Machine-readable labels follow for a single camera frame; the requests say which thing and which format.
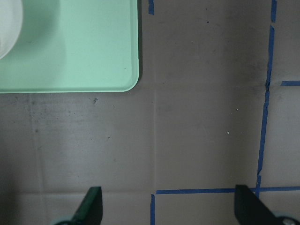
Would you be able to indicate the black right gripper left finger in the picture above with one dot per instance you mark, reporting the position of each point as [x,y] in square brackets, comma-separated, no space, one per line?
[90,211]

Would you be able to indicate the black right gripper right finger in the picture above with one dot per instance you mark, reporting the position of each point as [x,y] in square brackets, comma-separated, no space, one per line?
[250,210]

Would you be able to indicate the white round plate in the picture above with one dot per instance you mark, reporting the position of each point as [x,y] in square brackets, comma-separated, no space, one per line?
[11,21]

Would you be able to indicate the light green tray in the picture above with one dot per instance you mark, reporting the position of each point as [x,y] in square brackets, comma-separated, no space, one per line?
[73,46]

